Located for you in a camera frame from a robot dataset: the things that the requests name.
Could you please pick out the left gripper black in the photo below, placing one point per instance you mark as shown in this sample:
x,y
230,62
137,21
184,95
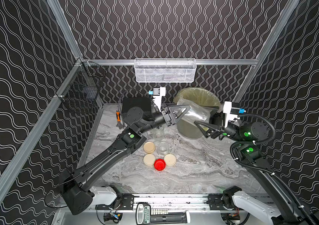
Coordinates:
x,y
167,114

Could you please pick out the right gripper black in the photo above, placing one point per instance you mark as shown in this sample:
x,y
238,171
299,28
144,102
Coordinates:
x,y
215,129

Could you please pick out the jar with red lid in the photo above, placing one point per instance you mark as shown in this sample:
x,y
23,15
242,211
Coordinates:
x,y
196,113

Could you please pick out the jar with cream lid front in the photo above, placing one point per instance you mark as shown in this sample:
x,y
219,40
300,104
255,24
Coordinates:
x,y
158,134

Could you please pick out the jar with cream lid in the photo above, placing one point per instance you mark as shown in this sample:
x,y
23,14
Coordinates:
x,y
158,134
163,148

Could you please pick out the jar with cream lid back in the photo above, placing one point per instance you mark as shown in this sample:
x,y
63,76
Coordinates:
x,y
163,148

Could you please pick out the tan jar lid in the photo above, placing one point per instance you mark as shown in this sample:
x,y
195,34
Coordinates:
x,y
149,147

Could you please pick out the cream lid of back jar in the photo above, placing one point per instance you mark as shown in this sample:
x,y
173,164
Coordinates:
x,y
149,160

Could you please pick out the red jar lid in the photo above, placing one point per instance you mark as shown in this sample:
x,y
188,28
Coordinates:
x,y
159,164

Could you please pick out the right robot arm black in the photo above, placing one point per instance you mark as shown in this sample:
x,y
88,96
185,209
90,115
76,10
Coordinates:
x,y
249,132

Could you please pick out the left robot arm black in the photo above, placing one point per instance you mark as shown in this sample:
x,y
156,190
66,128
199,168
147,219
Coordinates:
x,y
74,187

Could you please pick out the trash bin with yellow bag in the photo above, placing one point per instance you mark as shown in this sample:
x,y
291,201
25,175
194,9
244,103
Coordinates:
x,y
203,104

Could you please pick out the black plastic tool case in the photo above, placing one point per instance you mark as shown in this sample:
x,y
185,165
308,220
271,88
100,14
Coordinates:
x,y
142,102

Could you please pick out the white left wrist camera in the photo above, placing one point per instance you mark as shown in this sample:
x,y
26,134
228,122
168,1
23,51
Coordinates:
x,y
157,95

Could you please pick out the white wire mesh basket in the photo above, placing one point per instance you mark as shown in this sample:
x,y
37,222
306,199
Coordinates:
x,y
162,70

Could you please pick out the orange handled wrench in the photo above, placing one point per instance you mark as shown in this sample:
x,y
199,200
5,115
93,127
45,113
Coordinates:
x,y
120,123

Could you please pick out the black wire basket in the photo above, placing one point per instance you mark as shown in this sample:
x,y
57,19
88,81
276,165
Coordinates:
x,y
79,93

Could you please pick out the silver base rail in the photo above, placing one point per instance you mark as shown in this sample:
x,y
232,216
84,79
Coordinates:
x,y
129,202

